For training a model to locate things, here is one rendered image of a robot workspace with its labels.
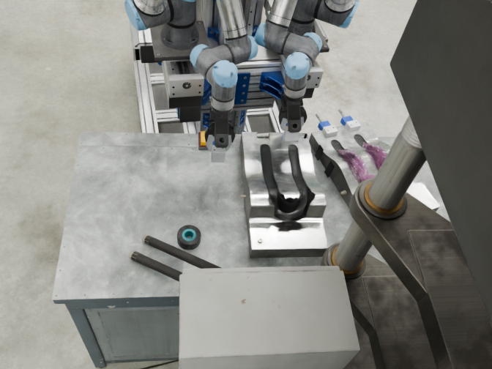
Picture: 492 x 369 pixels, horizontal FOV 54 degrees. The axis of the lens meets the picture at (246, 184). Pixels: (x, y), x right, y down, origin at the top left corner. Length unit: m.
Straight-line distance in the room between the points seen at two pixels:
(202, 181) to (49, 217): 1.17
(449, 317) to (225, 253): 0.95
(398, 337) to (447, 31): 0.68
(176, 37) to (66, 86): 1.59
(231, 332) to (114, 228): 0.96
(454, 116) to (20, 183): 2.59
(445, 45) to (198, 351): 0.57
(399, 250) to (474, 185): 0.36
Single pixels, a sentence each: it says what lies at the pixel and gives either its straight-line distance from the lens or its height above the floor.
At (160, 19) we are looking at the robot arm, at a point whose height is 1.20.
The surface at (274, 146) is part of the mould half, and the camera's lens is 1.84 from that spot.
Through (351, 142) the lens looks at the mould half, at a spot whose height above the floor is 0.86.
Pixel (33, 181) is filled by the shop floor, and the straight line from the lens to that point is 2.93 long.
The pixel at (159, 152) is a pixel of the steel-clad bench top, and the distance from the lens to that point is 1.90.
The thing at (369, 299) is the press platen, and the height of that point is 1.29.
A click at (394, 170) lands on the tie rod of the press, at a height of 1.65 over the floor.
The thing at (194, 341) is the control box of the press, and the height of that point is 1.47.
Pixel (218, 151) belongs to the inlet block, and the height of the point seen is 0.96.
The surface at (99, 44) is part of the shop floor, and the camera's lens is 3.73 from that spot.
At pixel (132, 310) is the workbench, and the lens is 1.77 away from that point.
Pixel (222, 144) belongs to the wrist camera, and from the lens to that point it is 1.57.
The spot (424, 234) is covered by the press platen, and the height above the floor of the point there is 1.54.
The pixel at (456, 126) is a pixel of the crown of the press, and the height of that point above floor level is 1.88.
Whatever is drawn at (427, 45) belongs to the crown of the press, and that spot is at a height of 1.90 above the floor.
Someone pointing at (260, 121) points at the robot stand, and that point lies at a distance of 2.88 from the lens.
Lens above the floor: 2.25
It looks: 53 degrees down
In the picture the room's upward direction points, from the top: 10 degrees clockwise
